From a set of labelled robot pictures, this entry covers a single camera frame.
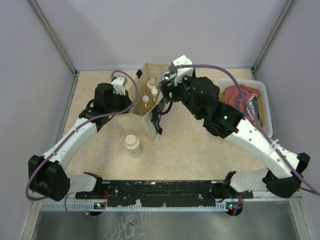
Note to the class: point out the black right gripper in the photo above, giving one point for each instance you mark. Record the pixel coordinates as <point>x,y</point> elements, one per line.
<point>169,87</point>

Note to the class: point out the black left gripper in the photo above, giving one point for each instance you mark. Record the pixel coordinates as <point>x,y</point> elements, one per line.
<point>126,98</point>

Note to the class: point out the cream canvas tote bag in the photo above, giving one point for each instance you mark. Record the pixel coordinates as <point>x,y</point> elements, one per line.
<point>145,126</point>

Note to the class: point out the cream lotion bottle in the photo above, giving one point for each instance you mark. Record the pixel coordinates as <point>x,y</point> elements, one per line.
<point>150,85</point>

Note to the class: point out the silver bottle white cap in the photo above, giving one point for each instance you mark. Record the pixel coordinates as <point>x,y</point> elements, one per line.
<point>163,77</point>

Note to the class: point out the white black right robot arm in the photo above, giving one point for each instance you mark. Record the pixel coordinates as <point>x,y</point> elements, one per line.
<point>277,178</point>

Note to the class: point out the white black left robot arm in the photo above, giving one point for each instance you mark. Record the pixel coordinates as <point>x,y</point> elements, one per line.
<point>47,173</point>

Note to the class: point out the white plastic basket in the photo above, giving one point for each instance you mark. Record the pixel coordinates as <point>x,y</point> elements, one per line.
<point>225,83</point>

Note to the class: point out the orange printed t-shirt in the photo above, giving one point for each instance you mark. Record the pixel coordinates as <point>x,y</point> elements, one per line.
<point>232,92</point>

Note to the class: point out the tan cloth in basket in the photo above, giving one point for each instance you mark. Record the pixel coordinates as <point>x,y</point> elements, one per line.
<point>255,104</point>

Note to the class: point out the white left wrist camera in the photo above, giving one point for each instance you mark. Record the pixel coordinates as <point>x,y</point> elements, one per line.
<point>119,84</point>

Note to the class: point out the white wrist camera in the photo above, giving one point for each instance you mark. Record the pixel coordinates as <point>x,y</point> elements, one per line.
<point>119,84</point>
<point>178,71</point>

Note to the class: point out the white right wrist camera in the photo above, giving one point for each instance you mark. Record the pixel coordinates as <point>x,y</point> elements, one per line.
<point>178,71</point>

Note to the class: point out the aluminium frame rail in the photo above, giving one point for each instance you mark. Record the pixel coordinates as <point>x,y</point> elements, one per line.
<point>53,36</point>

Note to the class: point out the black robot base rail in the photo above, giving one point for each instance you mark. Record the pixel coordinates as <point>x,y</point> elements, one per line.
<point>159,193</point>

